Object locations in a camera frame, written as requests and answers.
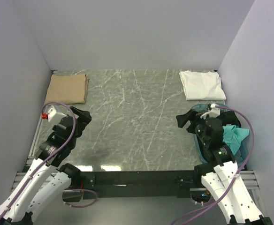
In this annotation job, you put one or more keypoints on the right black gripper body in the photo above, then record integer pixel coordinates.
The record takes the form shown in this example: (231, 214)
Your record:
(199, 128)

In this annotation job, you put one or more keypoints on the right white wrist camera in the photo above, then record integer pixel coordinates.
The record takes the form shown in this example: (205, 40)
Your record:
(213, 112)

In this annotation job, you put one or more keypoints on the aluminium frame rail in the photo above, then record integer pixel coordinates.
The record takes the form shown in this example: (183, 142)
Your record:
(248, 177)

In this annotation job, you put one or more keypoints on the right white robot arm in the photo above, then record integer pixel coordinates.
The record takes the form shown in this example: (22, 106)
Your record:
(221, 174)

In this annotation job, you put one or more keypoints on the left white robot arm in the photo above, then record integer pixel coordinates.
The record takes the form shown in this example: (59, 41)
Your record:
(47, 177)

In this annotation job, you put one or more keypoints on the black base beam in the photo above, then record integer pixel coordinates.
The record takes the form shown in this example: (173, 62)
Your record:
(181, 184)

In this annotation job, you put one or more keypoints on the folded white t shirt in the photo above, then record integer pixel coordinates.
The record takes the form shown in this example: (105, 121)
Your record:
(202, 86)

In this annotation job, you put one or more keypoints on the teal t shirt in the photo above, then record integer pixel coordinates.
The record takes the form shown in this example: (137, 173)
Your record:
(233, 136)

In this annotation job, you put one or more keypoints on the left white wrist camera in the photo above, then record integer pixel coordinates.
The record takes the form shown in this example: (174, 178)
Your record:
(53, 115)

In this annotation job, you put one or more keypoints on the blue plastic bin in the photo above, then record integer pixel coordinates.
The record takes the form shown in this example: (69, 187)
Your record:
(224, 152)

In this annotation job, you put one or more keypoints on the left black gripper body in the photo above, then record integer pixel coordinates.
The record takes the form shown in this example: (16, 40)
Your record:
(83, 120)

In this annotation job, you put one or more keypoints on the folded tan t shirt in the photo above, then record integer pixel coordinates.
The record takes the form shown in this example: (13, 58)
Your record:
(68, 89)

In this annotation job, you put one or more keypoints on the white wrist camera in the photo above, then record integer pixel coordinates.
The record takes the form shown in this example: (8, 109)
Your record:
(53, 115)
(213, 112)

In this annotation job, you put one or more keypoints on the black t shirt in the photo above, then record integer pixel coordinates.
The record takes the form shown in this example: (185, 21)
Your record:
(193, 116)

